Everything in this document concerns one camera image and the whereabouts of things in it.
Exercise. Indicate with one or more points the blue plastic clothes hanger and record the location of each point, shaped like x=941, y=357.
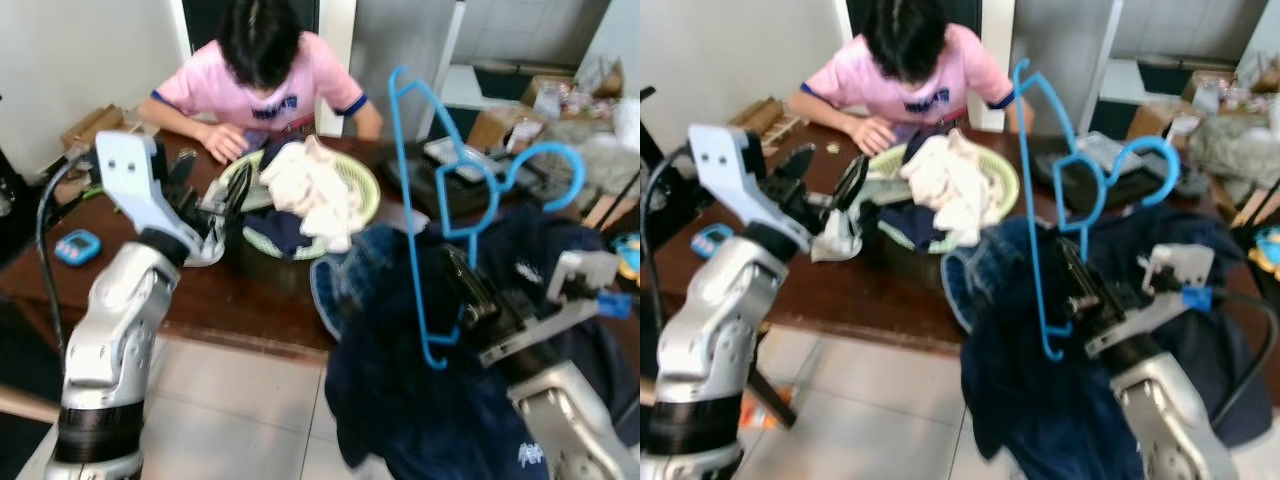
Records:
x=408, y=225
x=1030, y=220

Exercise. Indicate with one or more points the white garment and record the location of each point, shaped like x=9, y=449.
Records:
x=945, y=185
x=310, y=190

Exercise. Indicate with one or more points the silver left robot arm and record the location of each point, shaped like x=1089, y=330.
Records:
x=720, y=320
x=120, y=320

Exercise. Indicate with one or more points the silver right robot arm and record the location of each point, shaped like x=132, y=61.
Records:
x=1170, y=420
x=570, y=420

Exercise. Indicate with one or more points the small wooden crate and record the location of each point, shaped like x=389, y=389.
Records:
x=765, y=115
x=95, y=125

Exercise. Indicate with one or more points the dark blue cloth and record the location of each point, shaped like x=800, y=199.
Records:
x=910, y=225
x=290, y=232

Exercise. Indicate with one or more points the black laptop computer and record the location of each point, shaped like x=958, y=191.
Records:
x=1140, y=185
x=540, y=185

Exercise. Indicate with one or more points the blue denim jeans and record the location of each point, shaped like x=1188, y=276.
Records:
x=345, y=280
x=975, y=275

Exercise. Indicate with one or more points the small blue digital device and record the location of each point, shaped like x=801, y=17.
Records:
x=77, y=248
x=712, y=241

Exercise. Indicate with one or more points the green plastic basket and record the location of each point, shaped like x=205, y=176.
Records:
x=366, y=190
x=1003, y=185

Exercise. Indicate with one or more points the person in pink shirt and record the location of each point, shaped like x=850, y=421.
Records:
x=950, y=75
x=300, y=85

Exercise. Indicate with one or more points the navy blue garment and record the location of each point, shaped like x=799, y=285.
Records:
x=430, y=400
x=1050, y=400

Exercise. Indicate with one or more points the blue yellow toy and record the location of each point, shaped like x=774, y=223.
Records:
x=628, y=255
x=1266, y=250

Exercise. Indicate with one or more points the brown cardboard box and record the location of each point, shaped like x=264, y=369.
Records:
x=490, y=130
x=545, y=90
x=1150, y=125
x=1200, y=85

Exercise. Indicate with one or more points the grey knitted cloth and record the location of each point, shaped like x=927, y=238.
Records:
x=1240, y=150
x=610, y=160

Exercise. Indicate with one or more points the orange snack packet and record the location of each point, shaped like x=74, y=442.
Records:
x=765, y=410

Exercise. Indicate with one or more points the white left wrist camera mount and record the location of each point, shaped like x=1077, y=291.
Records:
x=725, y=160
x=130, y=165

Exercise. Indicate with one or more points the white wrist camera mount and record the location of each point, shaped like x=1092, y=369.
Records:
x=130, y=165
x=1180, y=265
x=585, y=272
x=725, y=160

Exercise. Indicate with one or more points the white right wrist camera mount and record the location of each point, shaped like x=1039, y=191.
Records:
x=585, y=272
x=1180, y=265

